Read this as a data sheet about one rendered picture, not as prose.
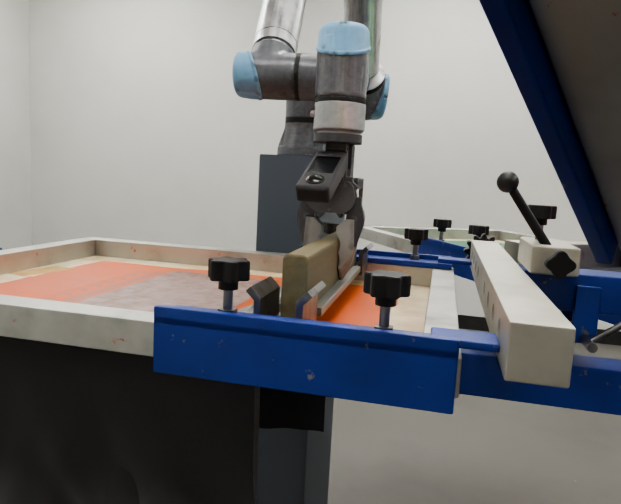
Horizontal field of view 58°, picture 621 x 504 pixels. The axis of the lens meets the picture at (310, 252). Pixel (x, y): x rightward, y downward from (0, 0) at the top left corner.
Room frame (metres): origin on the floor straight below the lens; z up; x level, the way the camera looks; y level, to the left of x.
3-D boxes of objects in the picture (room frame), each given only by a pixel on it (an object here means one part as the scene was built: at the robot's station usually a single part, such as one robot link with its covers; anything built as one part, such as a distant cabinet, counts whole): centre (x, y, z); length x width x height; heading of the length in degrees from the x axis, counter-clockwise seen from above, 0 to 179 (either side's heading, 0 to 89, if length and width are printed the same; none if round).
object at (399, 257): (1.08, -0.12, 0.98); 0.30 x 0.05 x 0.07; 77
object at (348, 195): (0.85, -0.03, 1.15); 0.09 x 0.08 x 0.12; 167
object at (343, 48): (0.84, -0.03, 1.31); 0.09 x 0.08 x 0.11; 174
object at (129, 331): (0.87, 0.17, 0.97); 0.79 x 0.58 x 0.04; 77
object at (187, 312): (0.54, 0.00, 0.98); 0.30 x 0.05 x 0.07; 77
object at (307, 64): (0.94, -0.03, 1.31); 0.11 x 0.11 x 0.08; 84
